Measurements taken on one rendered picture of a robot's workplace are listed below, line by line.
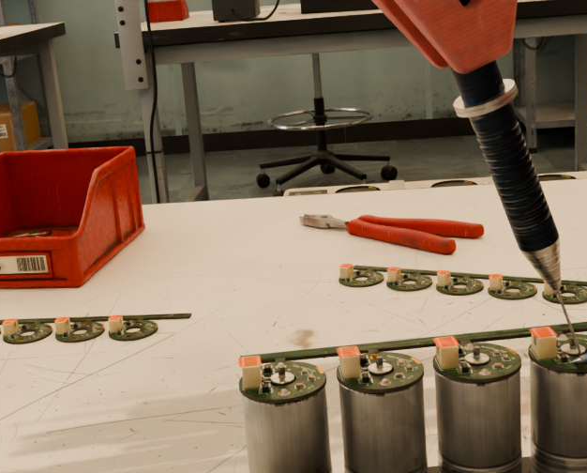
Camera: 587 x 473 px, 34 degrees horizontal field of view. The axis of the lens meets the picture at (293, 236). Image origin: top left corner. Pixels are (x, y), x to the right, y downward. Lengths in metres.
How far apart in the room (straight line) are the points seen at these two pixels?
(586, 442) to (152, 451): 0.17
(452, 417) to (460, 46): 0.11
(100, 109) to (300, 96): 0.98
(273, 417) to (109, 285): 0.32
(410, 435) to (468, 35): 0.11
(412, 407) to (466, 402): 0.02
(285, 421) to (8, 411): 0.19
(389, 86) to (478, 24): 4.46
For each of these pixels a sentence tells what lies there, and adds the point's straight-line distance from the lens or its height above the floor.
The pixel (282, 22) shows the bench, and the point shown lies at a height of 0.75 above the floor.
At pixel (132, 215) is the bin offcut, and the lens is 0.66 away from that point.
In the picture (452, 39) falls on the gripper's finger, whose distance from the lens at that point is 0.23.
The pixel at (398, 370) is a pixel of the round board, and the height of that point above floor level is 0.81.
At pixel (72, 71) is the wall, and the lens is 4.90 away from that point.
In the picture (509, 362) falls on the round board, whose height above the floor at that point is 0.81.
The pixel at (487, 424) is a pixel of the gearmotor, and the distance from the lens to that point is 0.28.
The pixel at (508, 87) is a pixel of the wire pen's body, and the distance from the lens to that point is 0.25.
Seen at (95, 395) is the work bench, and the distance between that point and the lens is 0.44.
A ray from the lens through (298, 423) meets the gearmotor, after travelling 0.27.
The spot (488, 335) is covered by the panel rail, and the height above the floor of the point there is 0.81.
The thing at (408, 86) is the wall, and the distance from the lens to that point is 4.70.
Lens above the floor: 0.93
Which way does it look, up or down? 17 degrees down
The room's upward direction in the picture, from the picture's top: 5 degrees counter-clockwise
